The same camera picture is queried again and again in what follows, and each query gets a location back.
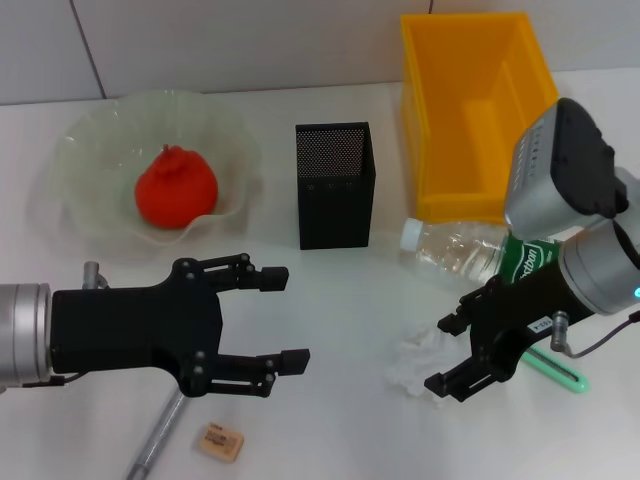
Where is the dark right gripper cable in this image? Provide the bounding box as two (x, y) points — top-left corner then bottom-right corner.
(568, 309), (640, 359)

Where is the silver metal pen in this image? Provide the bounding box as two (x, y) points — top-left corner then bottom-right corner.
(124, 392), (186, 480)

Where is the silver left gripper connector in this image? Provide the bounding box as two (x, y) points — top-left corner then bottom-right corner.
(82, 260), (109, 291)

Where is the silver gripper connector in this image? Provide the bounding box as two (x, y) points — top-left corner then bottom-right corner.
(548, 309), (572, 356)
(82, 260), (109, 291)

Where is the beige eraser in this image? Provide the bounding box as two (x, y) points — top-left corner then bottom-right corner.
(196, 421), (245, 464)

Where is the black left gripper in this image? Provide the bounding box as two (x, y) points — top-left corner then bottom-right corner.
(52, 252), (291, 400)

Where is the white paper ball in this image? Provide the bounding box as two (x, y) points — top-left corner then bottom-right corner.
(383, 322), (476, 409)

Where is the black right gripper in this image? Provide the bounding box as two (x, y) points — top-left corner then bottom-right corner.
(423, 262), (596, 404)

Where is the pale green glass fruit plate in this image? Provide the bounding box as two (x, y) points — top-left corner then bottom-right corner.
(49, 88), (264, 247)

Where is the black mesh pen holder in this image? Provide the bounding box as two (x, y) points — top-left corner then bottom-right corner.
(294, 121), (376, 250)

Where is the yellow plastic bin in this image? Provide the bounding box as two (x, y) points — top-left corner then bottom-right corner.
(399, 12), (561, 224)

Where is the clear green-label water bottle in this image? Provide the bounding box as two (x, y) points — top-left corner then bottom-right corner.
(398, 217), (561, 291)

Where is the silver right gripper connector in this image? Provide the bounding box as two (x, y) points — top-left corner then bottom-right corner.
(548, 309), (572, 356)

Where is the mint green utility knife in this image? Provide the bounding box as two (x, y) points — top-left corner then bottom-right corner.
(522, 344), (590, 396)

